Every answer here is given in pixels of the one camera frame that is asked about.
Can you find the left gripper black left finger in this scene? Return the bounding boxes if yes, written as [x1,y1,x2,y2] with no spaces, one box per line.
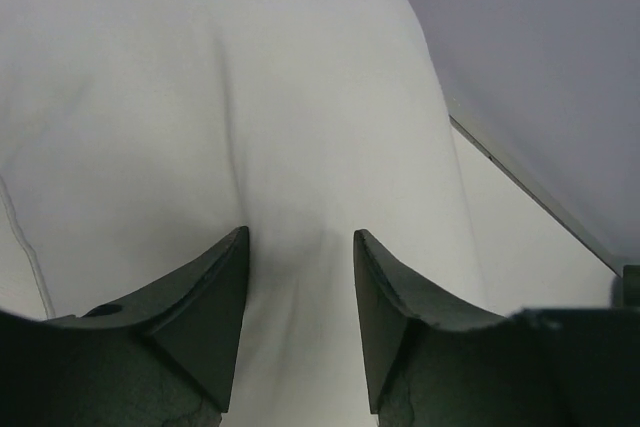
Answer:
[1,227,250,426]

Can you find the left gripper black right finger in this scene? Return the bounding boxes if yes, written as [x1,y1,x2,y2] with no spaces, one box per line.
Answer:
[353,230,639,426]

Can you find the white pillow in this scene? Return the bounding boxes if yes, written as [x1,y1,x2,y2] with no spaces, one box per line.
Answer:
[1,0,484,426]

